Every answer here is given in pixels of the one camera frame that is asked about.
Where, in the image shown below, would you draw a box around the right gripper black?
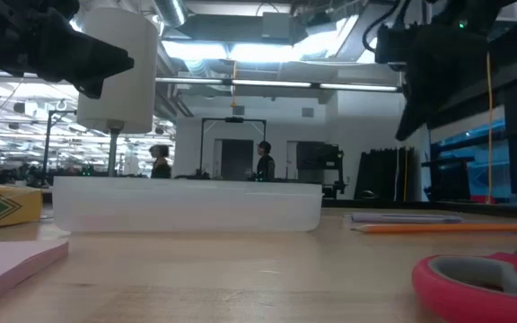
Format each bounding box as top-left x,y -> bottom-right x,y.
374,22 -> 489,142

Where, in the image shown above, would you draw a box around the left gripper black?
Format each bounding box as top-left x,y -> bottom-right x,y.
0,0 -> 136,100

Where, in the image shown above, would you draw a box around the grey pencil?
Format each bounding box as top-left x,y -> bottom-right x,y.
346,212 -> 464,224

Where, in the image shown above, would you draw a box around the orange pencil with pink eraser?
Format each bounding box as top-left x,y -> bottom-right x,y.
351,221 -> 517,235

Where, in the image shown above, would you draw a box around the translucent plastic storage bin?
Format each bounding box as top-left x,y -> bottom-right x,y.
51,175 -> 324,233

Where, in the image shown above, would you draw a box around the pink grey handled scissors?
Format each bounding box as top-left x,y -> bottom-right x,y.
411,245 -> 517,323

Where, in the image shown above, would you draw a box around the pale pink sticky note pad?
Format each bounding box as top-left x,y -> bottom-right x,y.
0,239 -> 70,310

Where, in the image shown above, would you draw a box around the black curtain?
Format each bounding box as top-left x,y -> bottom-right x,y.
355,146 -> 416,202

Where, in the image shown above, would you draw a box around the black shelf rack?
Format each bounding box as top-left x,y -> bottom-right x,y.
421,155 -> 476,202

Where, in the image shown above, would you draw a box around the black tripod stand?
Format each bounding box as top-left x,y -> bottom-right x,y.
41,109 -> 78,180

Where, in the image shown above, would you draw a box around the grey metal pole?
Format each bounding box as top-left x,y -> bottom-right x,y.
107,119 -> 120,178

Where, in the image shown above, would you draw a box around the black equipment cart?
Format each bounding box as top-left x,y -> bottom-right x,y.
296,141 -> 346,198

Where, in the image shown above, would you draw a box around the long ceiling light strip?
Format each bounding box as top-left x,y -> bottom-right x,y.
154,76 -> 401,93

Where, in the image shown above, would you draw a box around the yellow green crayon box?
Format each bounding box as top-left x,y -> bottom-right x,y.
0,183 -> 44,231

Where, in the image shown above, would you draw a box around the person with cap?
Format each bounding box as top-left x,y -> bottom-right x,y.
256,140 -> 276,182

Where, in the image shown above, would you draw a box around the grey ceiling ventilation box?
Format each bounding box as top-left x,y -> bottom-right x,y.
261,12 -> 294,39

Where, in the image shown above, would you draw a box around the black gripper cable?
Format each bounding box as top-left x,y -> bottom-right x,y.
361,0 -> 401,54

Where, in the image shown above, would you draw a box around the black metal frame rig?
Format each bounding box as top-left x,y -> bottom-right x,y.
200,117 -> 267,181

